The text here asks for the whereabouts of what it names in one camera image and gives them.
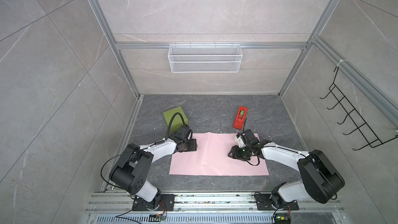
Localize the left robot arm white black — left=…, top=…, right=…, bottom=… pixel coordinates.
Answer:
left=109, top=125, right=198, bottom=209

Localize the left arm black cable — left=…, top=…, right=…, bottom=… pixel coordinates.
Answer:
left=100, top=112, right=187, bottom=190

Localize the green gift box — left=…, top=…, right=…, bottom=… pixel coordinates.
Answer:
left=162, top=106, right=189, bottom=133

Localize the black wire hook rack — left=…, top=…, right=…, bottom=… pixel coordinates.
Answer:
left=320, top=66, right=398, bottom=151

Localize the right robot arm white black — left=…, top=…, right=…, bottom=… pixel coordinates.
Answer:
left=228, top=129, right=345, bottom=209

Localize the pink wrapping paper sheet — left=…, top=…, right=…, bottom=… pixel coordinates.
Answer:
left=169, top=132, right=269, bottom=176

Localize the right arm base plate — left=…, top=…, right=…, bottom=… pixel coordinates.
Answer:
left=254, top=192, right=299, bottom=211

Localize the aluminium rail base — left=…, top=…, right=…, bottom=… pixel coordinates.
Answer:
left=84, top=191, right=350, bottom=224

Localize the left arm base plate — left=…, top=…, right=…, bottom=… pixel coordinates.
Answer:
left=132, top=194, right=176, bottom=212

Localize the white wire mesh basket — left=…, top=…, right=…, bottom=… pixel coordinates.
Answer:
left=167, top=44, right=243, bottom=73

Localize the red tape dispenser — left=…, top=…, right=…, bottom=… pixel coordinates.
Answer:
left=233, top=106, right=248, bottom=130

